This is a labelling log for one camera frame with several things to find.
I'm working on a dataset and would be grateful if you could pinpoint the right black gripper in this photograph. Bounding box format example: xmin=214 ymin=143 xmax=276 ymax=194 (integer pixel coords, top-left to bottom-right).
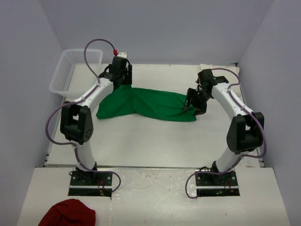
xmin=183 ymin=88 xmax=213 ymax=117

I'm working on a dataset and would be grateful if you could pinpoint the green t shirt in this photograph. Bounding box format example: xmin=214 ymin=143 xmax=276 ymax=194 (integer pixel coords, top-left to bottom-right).
xmin=96 ymin=85 xmax=197 ymax=122

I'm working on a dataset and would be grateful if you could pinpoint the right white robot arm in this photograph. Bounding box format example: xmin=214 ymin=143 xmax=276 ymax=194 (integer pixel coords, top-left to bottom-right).
xmin=183 ymin=69 xmax=266 ymax=185

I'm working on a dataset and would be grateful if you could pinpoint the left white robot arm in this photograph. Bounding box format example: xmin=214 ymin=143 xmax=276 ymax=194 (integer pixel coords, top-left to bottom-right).
xmin=60 ymin=53 xmax=132 ymax=185

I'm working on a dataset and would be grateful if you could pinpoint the folded white t shirt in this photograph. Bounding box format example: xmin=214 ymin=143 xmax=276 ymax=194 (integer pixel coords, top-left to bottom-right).
xmin=197 ymin=64 xmax=242 ymax=100

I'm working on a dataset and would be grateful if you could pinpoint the white plastic basket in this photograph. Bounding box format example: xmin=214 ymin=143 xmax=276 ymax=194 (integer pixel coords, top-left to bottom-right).
xmin=49 ymin=48 xmax=103 ymax=98

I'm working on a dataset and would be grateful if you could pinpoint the red t shirt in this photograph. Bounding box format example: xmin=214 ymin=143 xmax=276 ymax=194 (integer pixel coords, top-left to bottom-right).
xmin=39 ymin=199 xmax=96 ymax=226

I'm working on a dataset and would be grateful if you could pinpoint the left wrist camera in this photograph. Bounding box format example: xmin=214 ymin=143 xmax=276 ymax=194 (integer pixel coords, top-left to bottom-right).
xmin=113 ymin=49 xmax=127 ymax=59

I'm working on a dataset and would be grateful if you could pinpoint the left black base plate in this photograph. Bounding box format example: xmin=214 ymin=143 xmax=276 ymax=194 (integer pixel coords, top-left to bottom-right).
xmin=68 ymin=169 xmax=112 ymax=198

